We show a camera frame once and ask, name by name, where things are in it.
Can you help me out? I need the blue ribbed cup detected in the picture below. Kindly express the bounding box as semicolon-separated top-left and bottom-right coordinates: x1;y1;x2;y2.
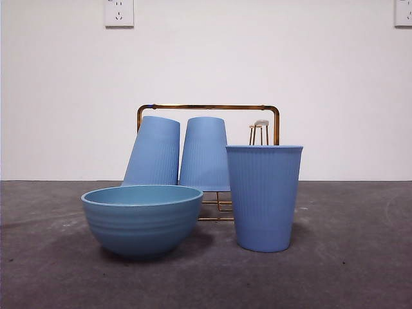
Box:
178;117;232;192
122;115;180;187
225;144;304;253

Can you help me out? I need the blue ribbed bowl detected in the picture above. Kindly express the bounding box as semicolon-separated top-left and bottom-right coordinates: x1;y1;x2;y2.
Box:
80;184;204;261

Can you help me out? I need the gold wire cup rack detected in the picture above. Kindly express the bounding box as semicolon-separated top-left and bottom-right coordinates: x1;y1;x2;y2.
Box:
136;103;281;222

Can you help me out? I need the white wall socket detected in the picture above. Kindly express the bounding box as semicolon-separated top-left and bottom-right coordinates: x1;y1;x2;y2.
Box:
394;0;412;28
104;0;135;28

